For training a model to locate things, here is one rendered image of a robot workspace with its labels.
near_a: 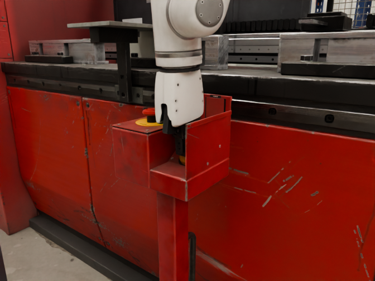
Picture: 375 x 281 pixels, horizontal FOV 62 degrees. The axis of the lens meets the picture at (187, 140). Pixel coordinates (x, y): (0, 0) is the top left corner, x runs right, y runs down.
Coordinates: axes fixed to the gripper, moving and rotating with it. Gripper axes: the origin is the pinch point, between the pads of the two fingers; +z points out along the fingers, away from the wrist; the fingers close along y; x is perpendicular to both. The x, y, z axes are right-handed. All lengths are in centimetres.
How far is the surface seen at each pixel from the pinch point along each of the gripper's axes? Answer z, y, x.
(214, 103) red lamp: -6.5, -10.1, 1.0
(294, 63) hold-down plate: -13.1, -27.1, 12.1
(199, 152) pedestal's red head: -0.1, 1.5, 4.8
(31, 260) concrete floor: 75, 0, -93
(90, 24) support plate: -23.9, -8.4, -35.4
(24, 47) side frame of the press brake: -16, -33, -122
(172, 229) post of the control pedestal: 20.1, 2.1, -3.1
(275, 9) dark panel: -27, -88, -17
